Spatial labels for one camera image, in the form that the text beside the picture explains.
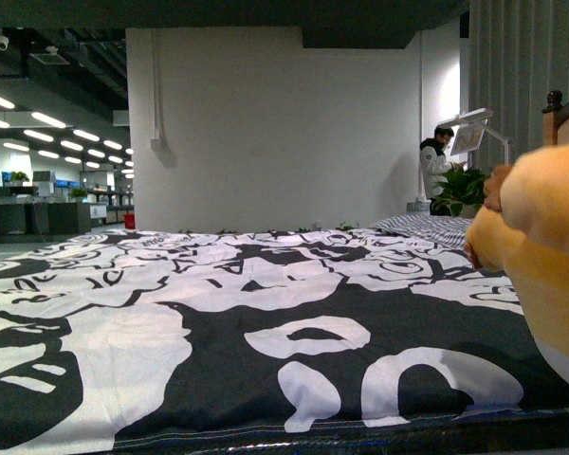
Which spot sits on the person in dark jacket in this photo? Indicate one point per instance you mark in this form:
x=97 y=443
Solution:
x=434 y=164

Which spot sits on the striped pillow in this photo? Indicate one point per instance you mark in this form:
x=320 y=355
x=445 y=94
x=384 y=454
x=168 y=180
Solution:
x=423 y=225

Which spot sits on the white security camera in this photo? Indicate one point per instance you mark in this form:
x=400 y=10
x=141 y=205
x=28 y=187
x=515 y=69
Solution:
x=4 y=41

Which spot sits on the black and white patterned bedsheet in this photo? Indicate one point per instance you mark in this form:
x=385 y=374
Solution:
x=141 y=342

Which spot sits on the white desk lamp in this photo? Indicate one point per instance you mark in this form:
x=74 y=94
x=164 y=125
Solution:
x=471 y=128

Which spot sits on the wooden headboard with knob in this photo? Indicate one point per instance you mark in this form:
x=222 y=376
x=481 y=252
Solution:
x=555 y=120

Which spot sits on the green potted plant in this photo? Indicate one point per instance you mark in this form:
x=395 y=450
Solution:
x=461 y=189

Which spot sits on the orange plush dinosaur toy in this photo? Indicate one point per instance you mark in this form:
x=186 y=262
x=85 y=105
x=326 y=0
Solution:
x=522 y=229

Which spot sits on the red bucket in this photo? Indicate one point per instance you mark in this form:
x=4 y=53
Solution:
x=129 y=220

